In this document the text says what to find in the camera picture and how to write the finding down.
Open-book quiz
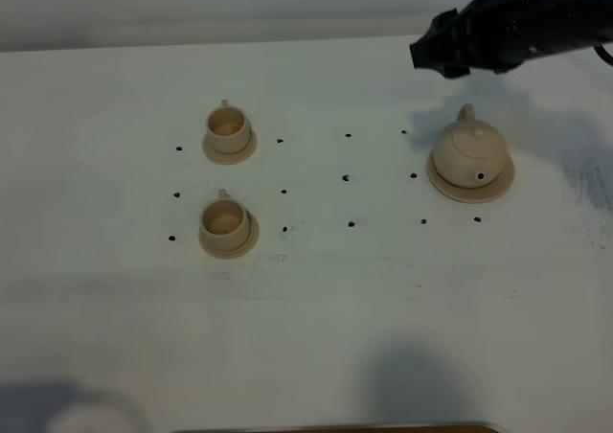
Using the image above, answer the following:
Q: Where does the far beige teacup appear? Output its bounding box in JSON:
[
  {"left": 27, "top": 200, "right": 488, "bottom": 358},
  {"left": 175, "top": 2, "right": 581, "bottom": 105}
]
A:
[{"left": 206, "top": 100, "right": 252, "bottom": 154}]

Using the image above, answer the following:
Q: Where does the beige teacup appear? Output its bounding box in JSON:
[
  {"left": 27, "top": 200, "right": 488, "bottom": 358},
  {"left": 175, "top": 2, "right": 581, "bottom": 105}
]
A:
[
  {"left": 206, "top": 100, "right": 252, "bottom": 154},
  {"left": 199, "top": 189, "right": 247, "bottom": 234}
]

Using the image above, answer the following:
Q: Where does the beige teapot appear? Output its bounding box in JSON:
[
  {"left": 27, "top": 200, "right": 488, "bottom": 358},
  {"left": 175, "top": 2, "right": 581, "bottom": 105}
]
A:
[{"left": 431, "top": 104, "right": 510, "bottom": 189}]

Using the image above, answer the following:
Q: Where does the far beige cup saucer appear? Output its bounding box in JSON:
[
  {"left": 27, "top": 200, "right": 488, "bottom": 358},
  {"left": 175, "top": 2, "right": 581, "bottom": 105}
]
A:
[{"left": 202, "top": 127, "right": 257, "bottom": 165}]

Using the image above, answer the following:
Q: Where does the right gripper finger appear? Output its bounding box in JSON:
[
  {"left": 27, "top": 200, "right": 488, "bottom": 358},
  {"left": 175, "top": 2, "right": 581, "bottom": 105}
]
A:
[{"left": 409, "top": 9, "right": 470, "bottom": 79}]

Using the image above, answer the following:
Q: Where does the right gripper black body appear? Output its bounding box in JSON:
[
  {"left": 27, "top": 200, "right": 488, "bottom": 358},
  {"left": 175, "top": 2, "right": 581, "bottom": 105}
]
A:
[{"left": 459, "top": 0, "right": 612, "bottom": 73}]

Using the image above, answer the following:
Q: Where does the near beige cup saucer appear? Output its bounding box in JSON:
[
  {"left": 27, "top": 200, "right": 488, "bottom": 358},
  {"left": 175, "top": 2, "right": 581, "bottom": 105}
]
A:
[{"left": 198, "top": 212, "right": 260, "bottom": 260}]

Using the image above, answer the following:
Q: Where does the beige cup saucer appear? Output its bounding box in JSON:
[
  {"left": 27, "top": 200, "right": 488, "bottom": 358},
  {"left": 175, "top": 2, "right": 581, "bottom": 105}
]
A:
[
  {"left": 198, "top": 212, "right": 260, "bottom": 260},
  {"left": 202, "top": 127, "right": 257, "bottom": 165}
]

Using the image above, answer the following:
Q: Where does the near beige teacup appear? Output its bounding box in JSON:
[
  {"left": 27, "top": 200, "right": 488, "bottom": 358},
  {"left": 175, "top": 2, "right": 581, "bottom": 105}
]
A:
[{"left": 199, "top": 189, "right": 247, "bottom": 234}]

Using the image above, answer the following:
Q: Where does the beige teapot saucer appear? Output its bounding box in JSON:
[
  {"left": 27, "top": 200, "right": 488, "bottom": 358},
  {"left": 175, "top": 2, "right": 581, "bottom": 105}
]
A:
[{"left": 426, "top": 154, "right": 515, "bottom": 204}]

